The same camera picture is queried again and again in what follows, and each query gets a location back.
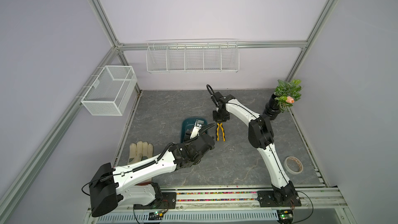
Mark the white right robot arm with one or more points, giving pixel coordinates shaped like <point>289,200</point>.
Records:
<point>261,137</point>

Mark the large yellow black pliers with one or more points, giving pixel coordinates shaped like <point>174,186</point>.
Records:
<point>220,133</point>

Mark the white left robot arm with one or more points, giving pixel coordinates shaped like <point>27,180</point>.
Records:
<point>124,185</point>

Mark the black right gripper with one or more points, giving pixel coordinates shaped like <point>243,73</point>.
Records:
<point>216,118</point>

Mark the green plant with pink flower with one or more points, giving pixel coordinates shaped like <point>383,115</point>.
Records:
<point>287,93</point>

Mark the black vase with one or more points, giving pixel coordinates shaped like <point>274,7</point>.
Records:
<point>272,108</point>

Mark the white mesh wall basket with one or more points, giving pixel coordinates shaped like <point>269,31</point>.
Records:
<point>110,92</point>

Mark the white wire wall shelf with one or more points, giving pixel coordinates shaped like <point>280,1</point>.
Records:
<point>192,55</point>

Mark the roll of tape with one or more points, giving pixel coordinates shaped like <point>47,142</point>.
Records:
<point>293,165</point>

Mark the teal plastic storage box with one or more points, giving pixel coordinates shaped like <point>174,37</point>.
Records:
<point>191,125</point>

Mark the beige work glove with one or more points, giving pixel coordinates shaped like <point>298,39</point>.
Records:
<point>140,151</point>

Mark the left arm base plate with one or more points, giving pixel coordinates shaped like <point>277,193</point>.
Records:
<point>167,201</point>

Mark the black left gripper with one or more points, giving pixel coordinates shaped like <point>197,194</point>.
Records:
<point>187,138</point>

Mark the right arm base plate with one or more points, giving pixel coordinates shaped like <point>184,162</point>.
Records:
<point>278,199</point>

